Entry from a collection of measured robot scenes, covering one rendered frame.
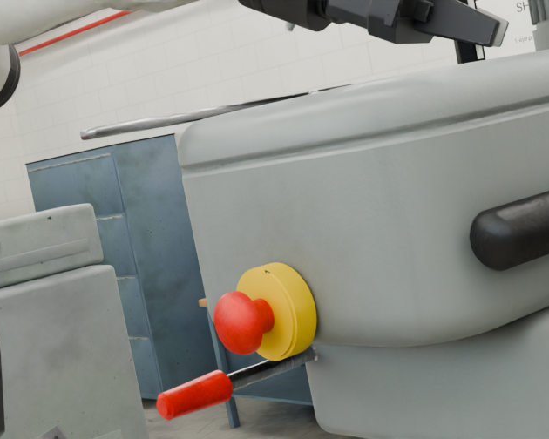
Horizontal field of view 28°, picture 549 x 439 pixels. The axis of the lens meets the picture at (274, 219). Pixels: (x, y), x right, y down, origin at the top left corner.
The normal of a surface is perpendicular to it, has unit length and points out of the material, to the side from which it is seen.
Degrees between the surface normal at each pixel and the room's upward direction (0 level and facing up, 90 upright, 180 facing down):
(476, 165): 90
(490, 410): 90
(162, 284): 90
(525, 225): 74
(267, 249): 90
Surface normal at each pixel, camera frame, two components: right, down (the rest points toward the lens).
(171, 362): 0.63, -0.06
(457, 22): -0.41, 0.15
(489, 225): -0.76, 0.20
